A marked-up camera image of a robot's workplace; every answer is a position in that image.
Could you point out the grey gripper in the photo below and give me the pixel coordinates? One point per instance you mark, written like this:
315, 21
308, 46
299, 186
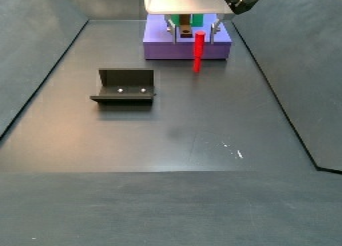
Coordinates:
168, 7

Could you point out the red cylindrical peg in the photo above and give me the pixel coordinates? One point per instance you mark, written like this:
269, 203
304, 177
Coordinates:
198, 50

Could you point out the purple board block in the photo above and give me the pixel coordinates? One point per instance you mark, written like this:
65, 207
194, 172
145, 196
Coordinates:
160, 46

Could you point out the brown L-shaped block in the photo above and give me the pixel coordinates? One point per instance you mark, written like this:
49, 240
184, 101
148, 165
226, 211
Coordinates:
185, 26

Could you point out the black angled holder bracket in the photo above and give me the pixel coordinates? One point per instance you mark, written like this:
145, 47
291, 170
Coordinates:
126, 85

